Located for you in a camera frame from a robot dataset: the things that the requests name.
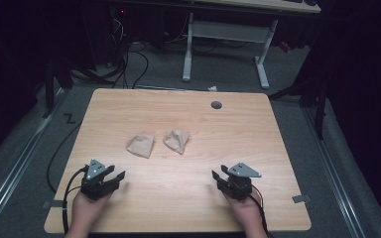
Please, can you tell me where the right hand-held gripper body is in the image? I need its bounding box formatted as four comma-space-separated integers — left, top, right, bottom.
216, 162, 263, 202

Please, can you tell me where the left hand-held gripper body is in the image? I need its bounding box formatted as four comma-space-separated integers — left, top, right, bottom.
79, 159, 120, 201

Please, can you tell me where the person's left hand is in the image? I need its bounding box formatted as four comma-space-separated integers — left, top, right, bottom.
69, 189, 113, 230

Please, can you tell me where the person's right hand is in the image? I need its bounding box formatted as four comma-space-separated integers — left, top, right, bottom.
222, 190, 266, 229

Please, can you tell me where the grey tape strip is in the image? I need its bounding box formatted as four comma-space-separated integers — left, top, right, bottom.
292, 193, 312, 204
42, 199, 66, 210

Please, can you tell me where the black metal stand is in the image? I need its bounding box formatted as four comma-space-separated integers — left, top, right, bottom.
41, 58, 77, 119
267, 75, 331, 141

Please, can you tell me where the small red object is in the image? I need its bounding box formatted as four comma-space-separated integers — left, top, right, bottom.
278, 41, 292, 54

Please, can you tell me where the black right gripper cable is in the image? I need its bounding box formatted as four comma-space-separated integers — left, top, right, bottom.
248, 185, 270, 237

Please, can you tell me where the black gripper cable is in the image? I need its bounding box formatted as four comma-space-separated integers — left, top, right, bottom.
248, 185, 270, 237
61, 166, 90, 236

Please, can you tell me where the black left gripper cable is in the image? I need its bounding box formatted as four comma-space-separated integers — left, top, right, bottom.
61, 166, 90, 236

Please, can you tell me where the black floor cable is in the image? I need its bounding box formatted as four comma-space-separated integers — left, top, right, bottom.
46, 120, 83, 194

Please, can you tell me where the metal floor rail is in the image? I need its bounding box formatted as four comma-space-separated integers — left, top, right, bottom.
302, 107, 368, 238
0, 88, 67, 232

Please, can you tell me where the bundle of black cables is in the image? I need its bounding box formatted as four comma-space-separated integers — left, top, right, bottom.
95, 13, 151, 90

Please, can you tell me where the white desk frame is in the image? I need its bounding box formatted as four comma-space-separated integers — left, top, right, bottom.
182, 0, 322, 91

